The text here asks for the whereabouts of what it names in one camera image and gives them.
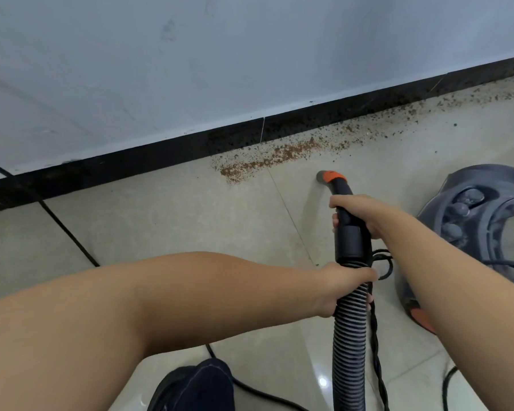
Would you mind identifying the person's right hand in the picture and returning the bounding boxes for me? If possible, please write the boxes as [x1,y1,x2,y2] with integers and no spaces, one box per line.
[328,194,405,241]

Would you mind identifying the person's left hand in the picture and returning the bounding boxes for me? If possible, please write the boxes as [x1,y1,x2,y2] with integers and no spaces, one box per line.
[315,260,379,319]

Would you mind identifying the black ribbed vacuum hose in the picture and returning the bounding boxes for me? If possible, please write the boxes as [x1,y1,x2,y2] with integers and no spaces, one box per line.
[316,170,374,411]

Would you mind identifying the brown dirt debris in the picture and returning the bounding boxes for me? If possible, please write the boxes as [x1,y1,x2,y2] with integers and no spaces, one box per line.
[214,74,514,184]

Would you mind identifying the grey vacuum cleaner orange knobs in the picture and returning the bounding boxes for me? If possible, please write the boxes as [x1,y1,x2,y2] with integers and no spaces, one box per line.
[393,163,514,335]

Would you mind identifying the black power cord with plug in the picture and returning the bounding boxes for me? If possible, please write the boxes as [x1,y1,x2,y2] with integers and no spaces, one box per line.
[0,157,514,411]

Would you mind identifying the person's right forearm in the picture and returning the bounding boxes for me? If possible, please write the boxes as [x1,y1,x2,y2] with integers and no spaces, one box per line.
[376,209,514,411]

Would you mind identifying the person's left forearm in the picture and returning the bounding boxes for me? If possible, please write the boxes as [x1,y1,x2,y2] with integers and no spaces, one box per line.
[0,251,326,411]

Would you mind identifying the person's dark left trouser leg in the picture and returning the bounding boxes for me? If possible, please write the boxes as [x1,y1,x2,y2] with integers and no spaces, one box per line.
[171,358,234,411]

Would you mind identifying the black skirting board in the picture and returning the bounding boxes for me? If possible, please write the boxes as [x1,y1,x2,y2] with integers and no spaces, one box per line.
[0,53,514,217]

